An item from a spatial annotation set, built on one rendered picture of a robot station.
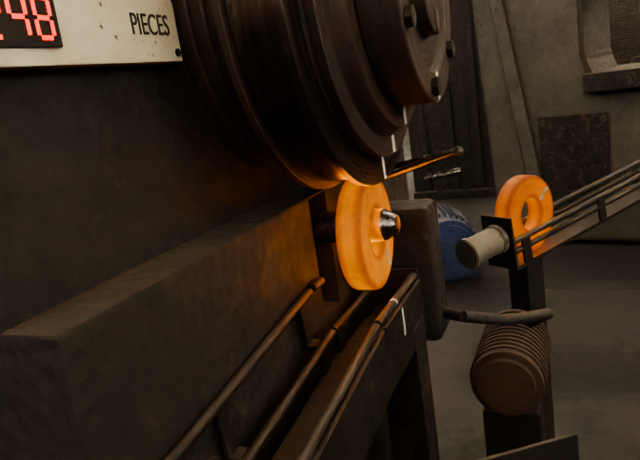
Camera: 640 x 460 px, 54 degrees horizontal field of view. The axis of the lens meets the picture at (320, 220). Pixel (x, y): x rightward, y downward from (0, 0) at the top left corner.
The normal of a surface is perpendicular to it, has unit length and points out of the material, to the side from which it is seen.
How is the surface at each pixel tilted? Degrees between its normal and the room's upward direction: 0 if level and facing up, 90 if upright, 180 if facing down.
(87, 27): 90
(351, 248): 90
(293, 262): 90
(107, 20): 90
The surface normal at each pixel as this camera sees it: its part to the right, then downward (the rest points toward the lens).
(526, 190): 0.60, 0.07
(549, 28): -0.58, 0.25
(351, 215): -0.38, -0.29
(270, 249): 0.92, -0.05
